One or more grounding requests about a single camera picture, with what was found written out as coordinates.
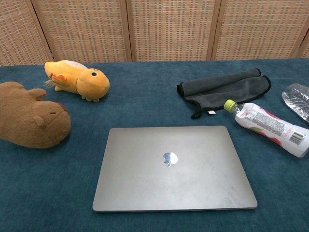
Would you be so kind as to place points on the grey laptop computer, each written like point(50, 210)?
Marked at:
point(169, 183)

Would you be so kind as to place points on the woven wooden folding screen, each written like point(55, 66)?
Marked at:
point(169, 29)

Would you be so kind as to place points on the yellow orange plush toy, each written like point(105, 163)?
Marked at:
point(89, 82)

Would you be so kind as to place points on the grey cloth with black trim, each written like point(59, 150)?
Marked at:
point(229, 87)

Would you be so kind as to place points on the green capped white label bottle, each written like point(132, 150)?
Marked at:
point(265, 123)

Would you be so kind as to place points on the brown capybara plush toy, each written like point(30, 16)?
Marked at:
point(29, 120)

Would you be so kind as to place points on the clear crumpled plastic bottle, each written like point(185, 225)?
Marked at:
point(297, 96)

